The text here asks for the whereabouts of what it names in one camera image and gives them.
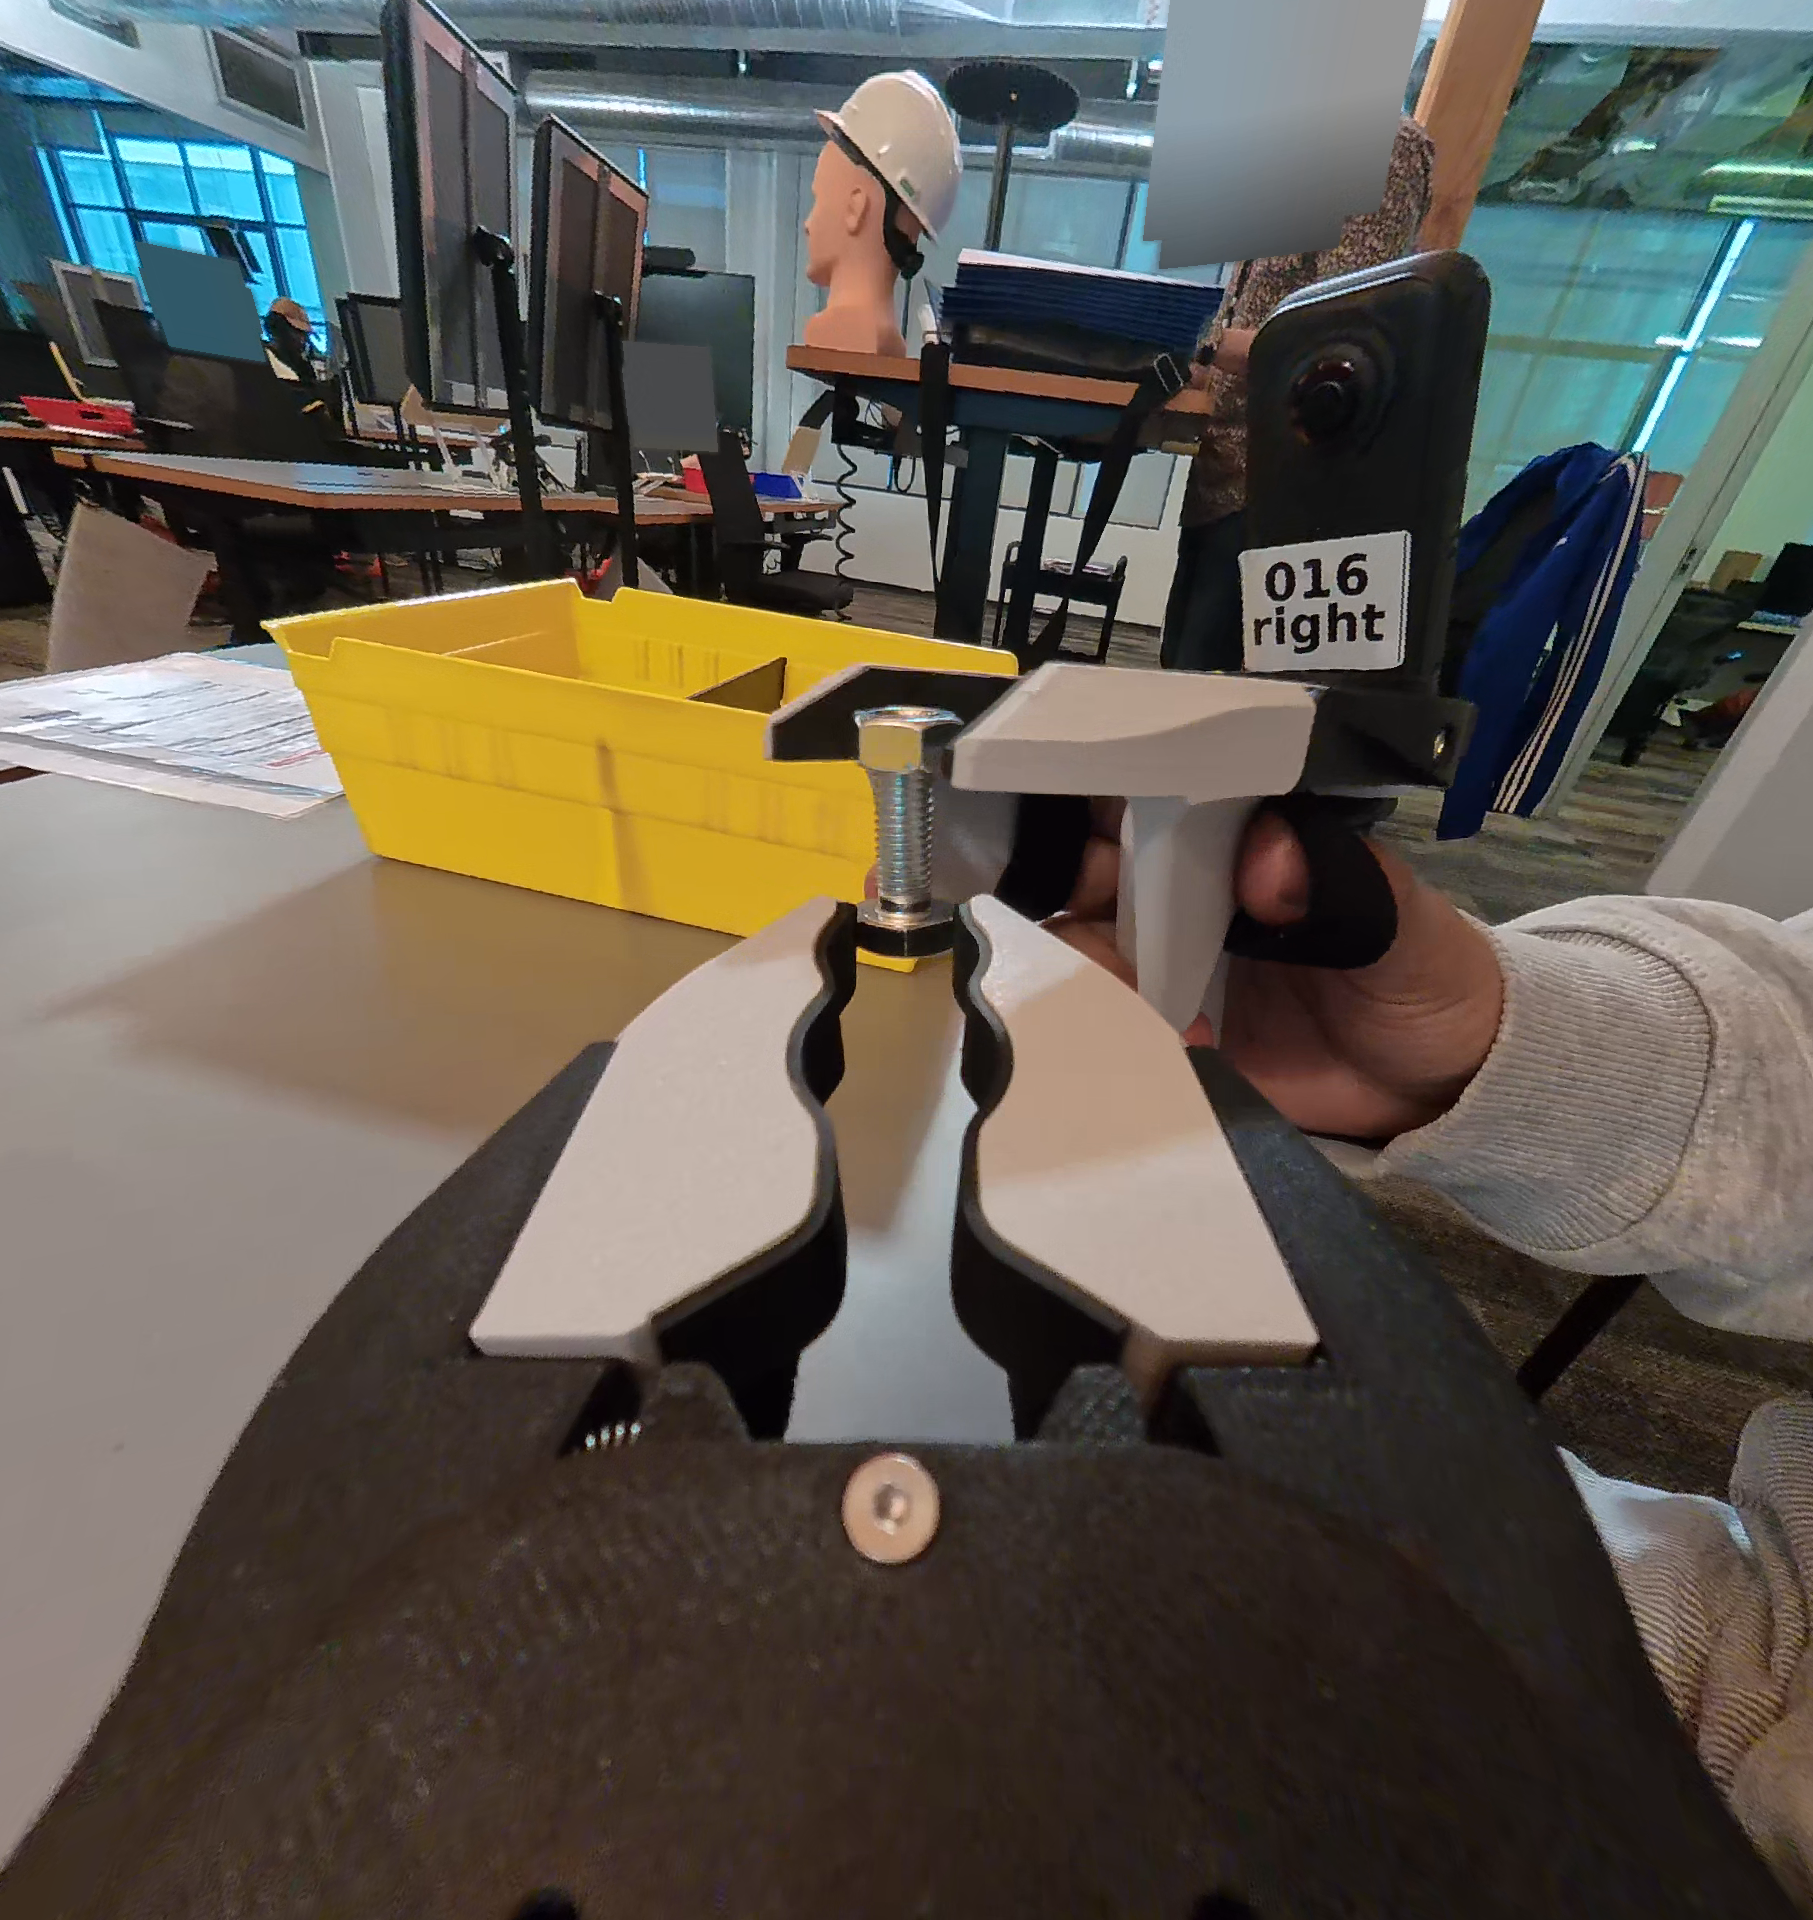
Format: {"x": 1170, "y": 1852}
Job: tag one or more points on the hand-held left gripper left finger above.
{"x": 666, "y": 1186}

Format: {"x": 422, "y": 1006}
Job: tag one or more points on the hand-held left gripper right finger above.
{"x": 1130, "y": 1186}

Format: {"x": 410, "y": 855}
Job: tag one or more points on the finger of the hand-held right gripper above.
{"x": 1130, "y": 728}
{"x": 831, "y": 720}

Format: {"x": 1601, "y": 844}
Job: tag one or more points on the silver bolt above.
{"x": 888, "y": 738}

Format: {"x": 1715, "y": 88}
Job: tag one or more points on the steel hex bolt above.
{"x": 901, "y": 833}

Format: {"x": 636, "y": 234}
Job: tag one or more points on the yellow plastic bin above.
{"x": 516, "y": 780}

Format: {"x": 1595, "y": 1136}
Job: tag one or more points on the person's right forearm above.
{"x": 1672, "y": 1110}

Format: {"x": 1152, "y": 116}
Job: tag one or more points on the wooden top standing desk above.
{"x": 974, "y": 510}

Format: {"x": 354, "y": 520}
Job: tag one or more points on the grey desk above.
{"x": 171, "y": 1080}

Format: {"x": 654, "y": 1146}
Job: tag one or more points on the person's right hand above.
{"x": 1370, "y": 1034}

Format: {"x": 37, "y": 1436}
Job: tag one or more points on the black rolling cart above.
{"x": 1055, "y": 600}

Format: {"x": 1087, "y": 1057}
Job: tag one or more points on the black office chair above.
{"x": 734, "y": 510}

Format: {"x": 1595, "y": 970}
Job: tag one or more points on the small blue bin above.
{"x": 780, "y": 487}

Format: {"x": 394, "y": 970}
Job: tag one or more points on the blue striped jacket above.
{"x": 1536, "y": 630}

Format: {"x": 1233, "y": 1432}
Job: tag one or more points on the stack of blue sheets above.
{"x": 1072, "y": 294}

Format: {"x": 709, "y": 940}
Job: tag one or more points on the black computer monitor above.
{"x": 710, "y": 307}

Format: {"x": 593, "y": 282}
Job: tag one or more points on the black metal leg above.
{"x": 1570, "y": 1336}

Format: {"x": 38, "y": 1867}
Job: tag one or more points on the mannequin head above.
{"x": 854, "y": 255}

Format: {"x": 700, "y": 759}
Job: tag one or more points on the long wooden top table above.
{"x": 21, "y": 430}
{"x": 396, "y": 482}

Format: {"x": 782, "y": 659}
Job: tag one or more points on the black round floor lamp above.
{"x": 1012, "y": 92}

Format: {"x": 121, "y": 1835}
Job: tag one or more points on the large dark display panel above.
{"x": 584, "y": 270}
{"x": 450, "y": 194}

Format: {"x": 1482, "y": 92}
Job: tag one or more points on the white hard hat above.
{"x": 898, "y": 134}

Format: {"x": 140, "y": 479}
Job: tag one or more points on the laminated paper sheet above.
{"x": 157, "y": 720}

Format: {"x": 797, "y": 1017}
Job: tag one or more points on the person's grey sweatshirt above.
{"x": 1776, "y": 1651}

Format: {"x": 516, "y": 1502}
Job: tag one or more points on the red plastic bin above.
{"x": 74, "y": 413}

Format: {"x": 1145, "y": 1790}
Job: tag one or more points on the wooden post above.
{"x": 1483, "y": 91}

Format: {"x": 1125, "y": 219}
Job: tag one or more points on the silver ceiling duct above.
{"x": 696, "y": 104}

